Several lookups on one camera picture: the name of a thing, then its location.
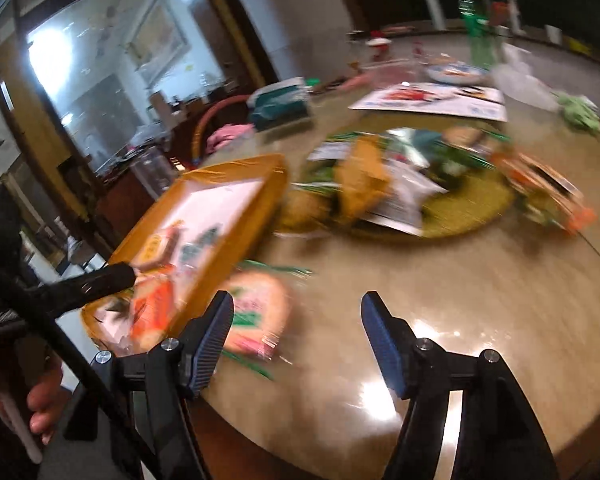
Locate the gold snack packet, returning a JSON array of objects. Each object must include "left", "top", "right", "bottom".
[{"left": 280, "top": 182, "right": 341, "bottom": 233}]

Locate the white printed snack packet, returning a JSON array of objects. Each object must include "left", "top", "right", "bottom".
[{"left": 365, "top": 165, "right": 448, "bottom": 238}]

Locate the large orange cracker packet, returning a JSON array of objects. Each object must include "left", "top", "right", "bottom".
[{"left": 127, "top": 272, "right": 183, "bottom": 348}]

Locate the white paper roll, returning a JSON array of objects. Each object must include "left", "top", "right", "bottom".
[{"left": 422, "top": 0, "right": 448, "bottom": 31}]

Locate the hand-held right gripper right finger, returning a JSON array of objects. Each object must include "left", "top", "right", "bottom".
[{"left": 360, "top": 290, "right": 548, "bottom": 480}]

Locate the brown snack packet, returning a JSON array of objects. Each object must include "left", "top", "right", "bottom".
[{"left": 332, "top": 132, "right": 396, "bottom": 226}]

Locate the pink cloth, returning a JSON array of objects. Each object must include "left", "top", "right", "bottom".
[{"left": 205, "top": 122, "right": 256, "bottom": 153}]

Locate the orange snack packet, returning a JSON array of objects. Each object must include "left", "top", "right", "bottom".
[{"left": 492, "top": 150, "right": 597, "bottom": 236}]

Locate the black cable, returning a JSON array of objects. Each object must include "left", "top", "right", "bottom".
[{"left": 0, "top": 260, "right": 163, "bottom": 480}]

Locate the silver snack packet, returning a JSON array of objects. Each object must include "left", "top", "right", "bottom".
[{"left": 385, "top": 127, "right": 448, "bottom": 168}]

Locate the person's left hand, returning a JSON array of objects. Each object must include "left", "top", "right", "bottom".
[{"left": 26, "top": 352, "right": 66, "bottom": 447}]

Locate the white spray bottle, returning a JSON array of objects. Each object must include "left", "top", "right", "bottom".
[{"left": 505, "top": 0, "right": 526, "bottom": 36}]

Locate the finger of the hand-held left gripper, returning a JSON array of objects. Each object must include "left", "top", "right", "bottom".
[{"left": 27, "top": 262, "right": 137, "bottom": 318}]

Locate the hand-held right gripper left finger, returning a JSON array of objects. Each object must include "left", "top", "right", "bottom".
[{"left": 62, "top": 290, "right": 236, "bottom": 480}]

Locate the green tissue box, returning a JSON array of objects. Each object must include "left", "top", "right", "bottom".
[{"left": 247, "top": 77, "right": 313, "bottom": 133}]

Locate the clear plastic container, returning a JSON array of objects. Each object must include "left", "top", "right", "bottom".
[{"left": 362, "top": 57, "right": 431, "bottom": 86}]

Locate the round gold plate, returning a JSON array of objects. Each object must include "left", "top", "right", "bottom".
[{"left": 275, "top": 125, "right": 516, "bottom": 241}]

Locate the green crumpled wrapper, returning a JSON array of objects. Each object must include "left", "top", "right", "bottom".
[{"left": 555, "top": 91, "right": 600, "bottom": 136}]

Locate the clear glass pitcher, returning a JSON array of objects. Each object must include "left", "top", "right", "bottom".
[{"left": 130, "top": 147, "right": 181, "bottom": 201}]

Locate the green glass bottle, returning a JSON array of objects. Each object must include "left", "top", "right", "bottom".
[{"left": 457, "top": 0, "right": 496, "bottom": 68}]

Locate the gold paper tray box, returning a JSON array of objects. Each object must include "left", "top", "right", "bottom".
[{"left": 80, "top": 154, "right": 288, "bottom": 356}]

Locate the rattan chair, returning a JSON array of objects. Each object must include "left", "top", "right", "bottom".
[{"left": 190, "top": 94, "right": 253, "bottom": 168}]

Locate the clear plastic bag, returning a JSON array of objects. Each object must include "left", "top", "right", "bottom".
[{"left": 490, "top": 42, "right": 556, "bottom": 111}]

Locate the white green snack packet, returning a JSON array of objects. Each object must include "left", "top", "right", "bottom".
[{"left": 307, "top": 137, "right": 356, "bottom": 166}]

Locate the red white bottle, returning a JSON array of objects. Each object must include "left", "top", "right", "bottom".
[{"left": 367, "top": 32, "right": 393, "bottom": 61}]

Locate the printed paper sheet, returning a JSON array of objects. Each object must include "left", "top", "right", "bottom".
[{"left": 347, "top": 82, "right": 508, "bottom": 122}]

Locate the small orange cracker packet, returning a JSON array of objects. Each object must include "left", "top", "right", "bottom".
[{"left": 132, "top": 222, "right": 188, "bottom": 268}]

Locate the round cracker packet green label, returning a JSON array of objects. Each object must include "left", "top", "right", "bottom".
[{"left": 215, "top": 262, "right": 313, "bottom": 381}]

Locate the white bowl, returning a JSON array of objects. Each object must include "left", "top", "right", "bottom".
[{"left": 425, "top": 62, "right": 488, "bottom": 85}]

